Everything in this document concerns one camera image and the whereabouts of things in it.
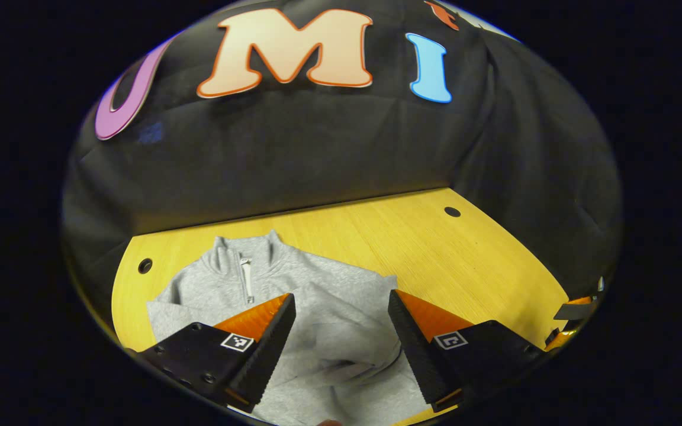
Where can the grey zip-neck sweatshirt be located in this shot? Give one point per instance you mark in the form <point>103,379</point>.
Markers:
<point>329,331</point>

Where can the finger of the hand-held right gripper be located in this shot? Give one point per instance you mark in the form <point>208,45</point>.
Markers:
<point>575,310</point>

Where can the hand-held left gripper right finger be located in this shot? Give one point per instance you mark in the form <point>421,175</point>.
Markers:
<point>421,361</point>

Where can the black backdrop cloth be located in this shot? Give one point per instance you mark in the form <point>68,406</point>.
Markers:
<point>317,154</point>

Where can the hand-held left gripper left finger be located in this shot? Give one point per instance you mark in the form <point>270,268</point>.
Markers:
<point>270,358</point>

